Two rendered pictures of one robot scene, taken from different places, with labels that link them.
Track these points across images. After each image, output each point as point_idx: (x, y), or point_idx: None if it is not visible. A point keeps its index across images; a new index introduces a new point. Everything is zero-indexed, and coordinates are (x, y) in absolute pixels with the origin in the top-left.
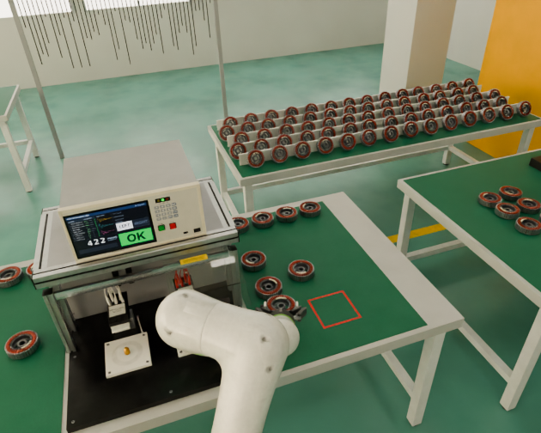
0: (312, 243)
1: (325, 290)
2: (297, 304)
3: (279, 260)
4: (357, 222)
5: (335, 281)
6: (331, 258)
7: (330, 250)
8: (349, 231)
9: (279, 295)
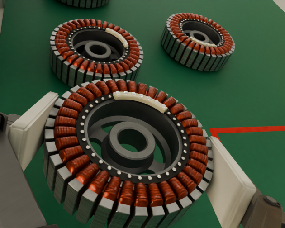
0: (216, 3)
1: (257, 113)
2: (240, 168)
3: (143, 7)
4: None
5: (278, 95)
6: (258, 40)
7: (254, 26)
8: (283, 10)
9: (135, 83)
